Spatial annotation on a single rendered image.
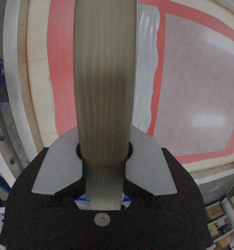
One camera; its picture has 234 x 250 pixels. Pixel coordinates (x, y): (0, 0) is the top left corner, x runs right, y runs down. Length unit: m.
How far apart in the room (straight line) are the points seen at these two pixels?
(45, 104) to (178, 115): 0.29
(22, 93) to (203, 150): 0.49
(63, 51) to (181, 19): 0.24
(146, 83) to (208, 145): 0.28
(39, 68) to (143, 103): 0.22
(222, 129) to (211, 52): 0.23
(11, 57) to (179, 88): 0.34
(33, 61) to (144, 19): 0.22
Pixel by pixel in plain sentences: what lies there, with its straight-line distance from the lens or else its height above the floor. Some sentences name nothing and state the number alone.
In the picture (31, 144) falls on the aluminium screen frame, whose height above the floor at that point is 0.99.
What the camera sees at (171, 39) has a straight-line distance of 0.28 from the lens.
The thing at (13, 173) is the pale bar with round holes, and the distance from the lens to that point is 0.36.
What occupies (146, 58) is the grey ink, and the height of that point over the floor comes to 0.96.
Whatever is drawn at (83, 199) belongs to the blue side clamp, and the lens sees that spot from 0.41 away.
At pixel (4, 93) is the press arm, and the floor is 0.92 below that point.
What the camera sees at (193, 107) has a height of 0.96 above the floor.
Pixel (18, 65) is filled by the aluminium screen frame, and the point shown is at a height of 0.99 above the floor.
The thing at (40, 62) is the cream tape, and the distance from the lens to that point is 0.28.
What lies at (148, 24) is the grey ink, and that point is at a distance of 0.26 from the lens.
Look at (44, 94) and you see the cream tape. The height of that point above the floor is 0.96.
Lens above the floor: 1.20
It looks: 62 degrees down
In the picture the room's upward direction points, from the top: 174 degrees clockwise
